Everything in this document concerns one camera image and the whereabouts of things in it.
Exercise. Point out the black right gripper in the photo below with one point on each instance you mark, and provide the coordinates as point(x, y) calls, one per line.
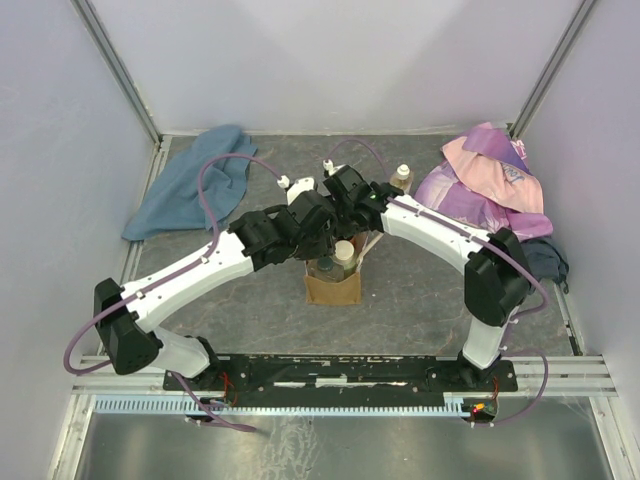
point(345, 229)

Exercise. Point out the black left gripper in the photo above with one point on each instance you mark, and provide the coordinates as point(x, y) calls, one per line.
point(324, 246)

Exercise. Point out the pale green cream-cap bottle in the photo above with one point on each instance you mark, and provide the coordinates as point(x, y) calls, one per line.
point(345, 256)

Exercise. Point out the amber liquid clear bottle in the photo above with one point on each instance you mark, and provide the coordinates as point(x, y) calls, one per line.
point(402, 178)

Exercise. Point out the pink purple floral cloth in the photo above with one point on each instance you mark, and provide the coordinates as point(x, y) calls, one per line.
point(484, 181)

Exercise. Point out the blue denim cloth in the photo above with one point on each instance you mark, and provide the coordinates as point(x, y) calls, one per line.
point(172, 202)

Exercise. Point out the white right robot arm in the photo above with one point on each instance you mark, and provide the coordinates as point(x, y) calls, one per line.
point(494, 268)

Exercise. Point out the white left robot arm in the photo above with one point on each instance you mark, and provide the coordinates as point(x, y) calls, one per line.
point(129, 318)

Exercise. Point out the clear bottle dark cap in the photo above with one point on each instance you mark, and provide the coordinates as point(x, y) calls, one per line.
point(326, 269)

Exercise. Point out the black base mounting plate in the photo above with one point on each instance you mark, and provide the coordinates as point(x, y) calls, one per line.
point(324, 381)

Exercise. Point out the dark navy cloth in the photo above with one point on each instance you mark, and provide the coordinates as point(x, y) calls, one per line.
point(547, 260)

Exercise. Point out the aluminium frame rail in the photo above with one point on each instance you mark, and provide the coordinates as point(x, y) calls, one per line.
point(573, 376)

